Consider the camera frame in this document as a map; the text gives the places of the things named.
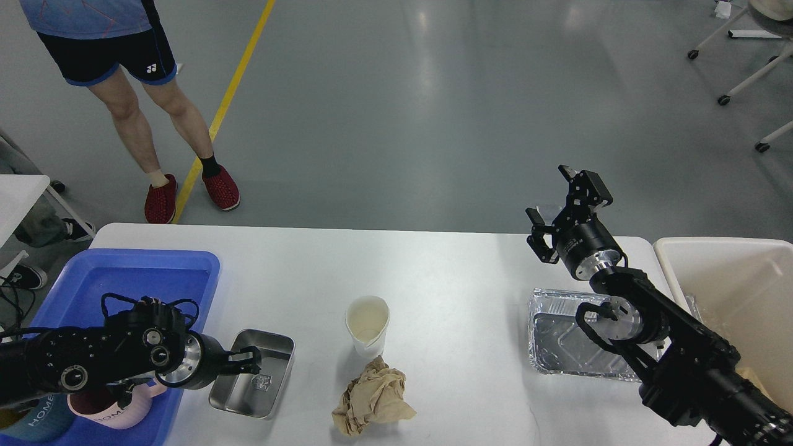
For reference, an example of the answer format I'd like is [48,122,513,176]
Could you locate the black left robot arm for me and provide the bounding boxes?
[1,293,261,408]

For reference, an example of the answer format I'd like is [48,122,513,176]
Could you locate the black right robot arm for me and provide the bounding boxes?
[526,165,792,445]

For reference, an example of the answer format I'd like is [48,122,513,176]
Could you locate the black sneaker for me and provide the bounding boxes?
[6,265,48,291]

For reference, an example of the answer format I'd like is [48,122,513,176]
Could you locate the crumpled brown paper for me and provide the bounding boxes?
[331,355,417,437]

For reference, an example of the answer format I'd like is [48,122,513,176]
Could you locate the beige plastic bin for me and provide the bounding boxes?
[654,237,792,410]

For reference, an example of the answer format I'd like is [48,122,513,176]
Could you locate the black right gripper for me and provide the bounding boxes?
[525,165,625,281]

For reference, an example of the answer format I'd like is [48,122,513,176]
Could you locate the white paper cup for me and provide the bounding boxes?
[345,295,390,359]

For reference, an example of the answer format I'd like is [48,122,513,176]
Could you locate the small stainless steel tray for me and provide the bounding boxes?
[209,328,295,419]

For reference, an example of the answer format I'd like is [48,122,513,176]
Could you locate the aluminium foil tray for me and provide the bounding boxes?
[528,288,639,382]

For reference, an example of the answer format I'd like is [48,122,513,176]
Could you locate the pink mug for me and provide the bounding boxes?
[67,383,167,430]

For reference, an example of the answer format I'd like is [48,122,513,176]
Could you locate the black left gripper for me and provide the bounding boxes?
[162,331,261,390]

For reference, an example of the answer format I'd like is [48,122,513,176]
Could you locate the dark blue home mug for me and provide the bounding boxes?
[1,393,76,443]

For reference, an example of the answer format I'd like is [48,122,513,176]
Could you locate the white rolling chair base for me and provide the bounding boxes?
[688,0,793,154]

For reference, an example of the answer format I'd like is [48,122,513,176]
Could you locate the black floor cables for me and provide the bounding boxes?
[0,276,28,341]

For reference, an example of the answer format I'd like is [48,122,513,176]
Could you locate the standing person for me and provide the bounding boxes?
[20,1,241,224]

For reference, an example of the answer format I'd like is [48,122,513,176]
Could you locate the white side table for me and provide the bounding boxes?
[1,174,96,290]

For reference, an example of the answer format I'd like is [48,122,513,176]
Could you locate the clear floor plate left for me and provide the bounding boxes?
[535,204,564,226]

